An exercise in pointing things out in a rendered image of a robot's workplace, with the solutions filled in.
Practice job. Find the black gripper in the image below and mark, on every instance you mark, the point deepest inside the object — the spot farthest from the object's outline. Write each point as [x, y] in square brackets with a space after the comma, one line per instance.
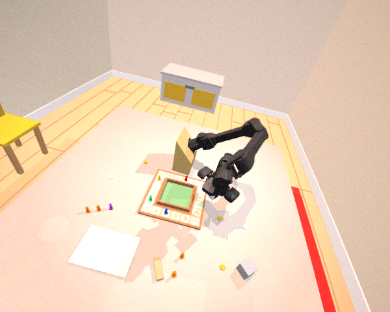
[230, 194]

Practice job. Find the beige flat bar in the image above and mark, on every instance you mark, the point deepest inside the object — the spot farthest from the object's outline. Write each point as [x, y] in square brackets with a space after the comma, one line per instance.
[158, 268]

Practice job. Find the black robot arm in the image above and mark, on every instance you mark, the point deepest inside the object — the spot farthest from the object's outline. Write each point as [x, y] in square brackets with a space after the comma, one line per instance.
[244, 159]

